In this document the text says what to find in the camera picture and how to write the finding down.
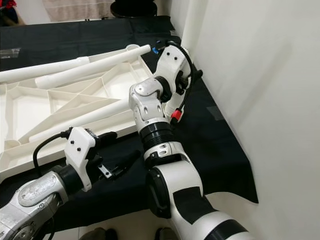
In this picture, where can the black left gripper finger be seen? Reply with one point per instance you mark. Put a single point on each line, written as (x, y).
(109, 136)
(127, 161)

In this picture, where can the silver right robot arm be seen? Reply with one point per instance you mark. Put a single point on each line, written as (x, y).
(147, 100)

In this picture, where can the grey robot left foot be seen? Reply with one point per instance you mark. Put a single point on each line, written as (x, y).
(95, 234)

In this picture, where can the grey robot foot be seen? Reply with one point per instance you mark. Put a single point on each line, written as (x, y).
(167, 234)
(95, 234)

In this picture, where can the white plastic table top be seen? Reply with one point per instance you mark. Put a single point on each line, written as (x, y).
(30, 110)

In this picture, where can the grey robot right foot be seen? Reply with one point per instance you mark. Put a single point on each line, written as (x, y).
(167, 234)

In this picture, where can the black table cloth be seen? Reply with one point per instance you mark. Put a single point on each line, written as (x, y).
(80, 40)

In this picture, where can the flat clear plastic bag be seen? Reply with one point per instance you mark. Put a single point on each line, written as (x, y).
(11, 52)

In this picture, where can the beige striped cloth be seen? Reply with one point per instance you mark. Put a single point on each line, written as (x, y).
(80, 9)

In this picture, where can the red and teal clothes pile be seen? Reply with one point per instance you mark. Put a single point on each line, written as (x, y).
(7, 5)

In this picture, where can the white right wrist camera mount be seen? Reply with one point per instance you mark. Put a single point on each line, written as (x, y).
(172, 62)

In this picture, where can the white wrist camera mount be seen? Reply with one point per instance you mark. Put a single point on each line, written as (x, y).
(172, 62)
(80, 150)

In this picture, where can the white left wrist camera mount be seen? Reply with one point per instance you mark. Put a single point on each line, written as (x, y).
(80, 150)

